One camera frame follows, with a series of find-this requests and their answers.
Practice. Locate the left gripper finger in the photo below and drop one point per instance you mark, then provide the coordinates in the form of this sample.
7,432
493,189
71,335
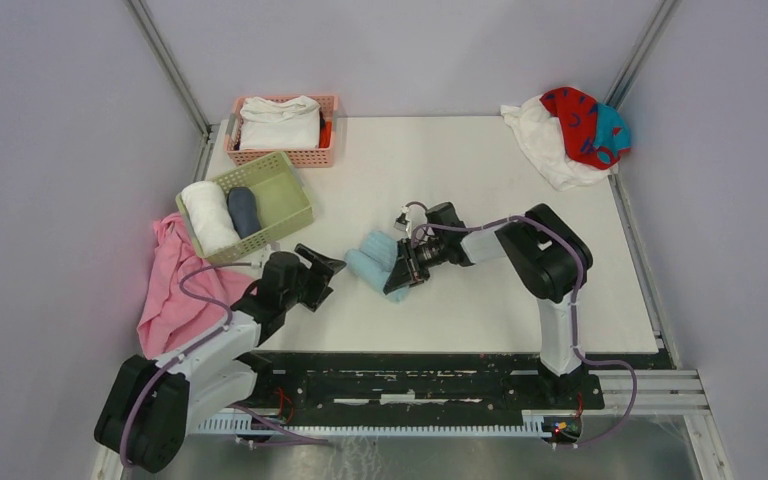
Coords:
319,263
315,290

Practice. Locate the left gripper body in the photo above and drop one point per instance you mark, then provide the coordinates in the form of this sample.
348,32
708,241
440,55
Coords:
291,296

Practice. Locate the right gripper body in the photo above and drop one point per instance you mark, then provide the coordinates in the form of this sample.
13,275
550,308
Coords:
431,254

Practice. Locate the light blue towel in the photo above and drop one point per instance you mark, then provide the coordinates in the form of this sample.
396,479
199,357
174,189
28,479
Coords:
373,262

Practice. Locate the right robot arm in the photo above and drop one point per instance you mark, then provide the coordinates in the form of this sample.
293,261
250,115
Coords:
550,259

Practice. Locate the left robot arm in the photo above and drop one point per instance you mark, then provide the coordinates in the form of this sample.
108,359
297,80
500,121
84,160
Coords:
154,404

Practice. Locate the green plastic basket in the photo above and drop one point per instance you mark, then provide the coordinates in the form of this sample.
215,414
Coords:
283,204

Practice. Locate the pink towel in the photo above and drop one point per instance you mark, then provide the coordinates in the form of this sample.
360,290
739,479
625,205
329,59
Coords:
171,318

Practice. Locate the rolled dark blue towel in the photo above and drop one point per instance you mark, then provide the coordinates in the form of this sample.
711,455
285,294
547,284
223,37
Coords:
242,208

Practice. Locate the pink plastic basket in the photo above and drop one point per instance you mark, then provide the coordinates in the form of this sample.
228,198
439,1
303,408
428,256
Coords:
320,157

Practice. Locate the rolled white towel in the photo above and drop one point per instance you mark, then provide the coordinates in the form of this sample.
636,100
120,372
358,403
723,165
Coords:
207,209

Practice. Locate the folded white towel in basket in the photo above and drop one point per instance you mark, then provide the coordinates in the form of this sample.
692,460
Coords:
269,124

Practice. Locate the white crumpled towel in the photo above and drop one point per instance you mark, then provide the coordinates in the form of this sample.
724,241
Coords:
539,136

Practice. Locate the red and teal patterned towel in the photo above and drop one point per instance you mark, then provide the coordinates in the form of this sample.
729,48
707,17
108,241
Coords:
594,134

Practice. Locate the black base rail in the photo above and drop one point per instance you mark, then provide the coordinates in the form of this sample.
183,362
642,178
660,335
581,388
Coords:
416,390

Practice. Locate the white cable duct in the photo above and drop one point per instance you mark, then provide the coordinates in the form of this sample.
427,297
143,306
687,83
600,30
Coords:
234,422

